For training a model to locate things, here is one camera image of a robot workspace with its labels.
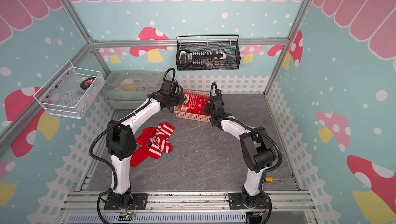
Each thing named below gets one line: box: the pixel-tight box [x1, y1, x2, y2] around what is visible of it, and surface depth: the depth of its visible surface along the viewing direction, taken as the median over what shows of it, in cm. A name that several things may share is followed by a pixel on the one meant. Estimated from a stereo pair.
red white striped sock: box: [148, 122, 176, 160], surface depth 93 cm
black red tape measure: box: [79, 76, 96, 90], surface depth 80 cm
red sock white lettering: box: [179, 93, 211, 117], surface depth 101 cm
